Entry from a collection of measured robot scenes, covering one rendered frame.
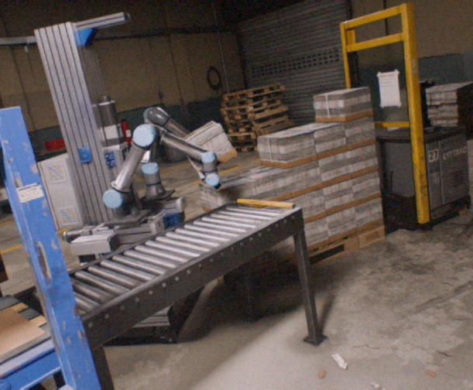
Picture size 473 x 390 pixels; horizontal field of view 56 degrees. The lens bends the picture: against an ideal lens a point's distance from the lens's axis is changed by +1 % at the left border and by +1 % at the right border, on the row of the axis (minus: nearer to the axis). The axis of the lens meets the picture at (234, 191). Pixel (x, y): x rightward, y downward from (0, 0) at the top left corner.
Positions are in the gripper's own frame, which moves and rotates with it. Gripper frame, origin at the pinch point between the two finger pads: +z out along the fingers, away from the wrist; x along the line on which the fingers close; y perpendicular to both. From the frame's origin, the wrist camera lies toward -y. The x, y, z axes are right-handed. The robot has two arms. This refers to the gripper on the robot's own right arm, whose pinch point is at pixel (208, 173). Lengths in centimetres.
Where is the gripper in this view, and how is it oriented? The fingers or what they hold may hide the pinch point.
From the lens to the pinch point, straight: 290.0
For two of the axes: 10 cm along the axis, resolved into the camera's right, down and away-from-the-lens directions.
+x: -8.4, 5.4, -0.2
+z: -1.6, -2.1, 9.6
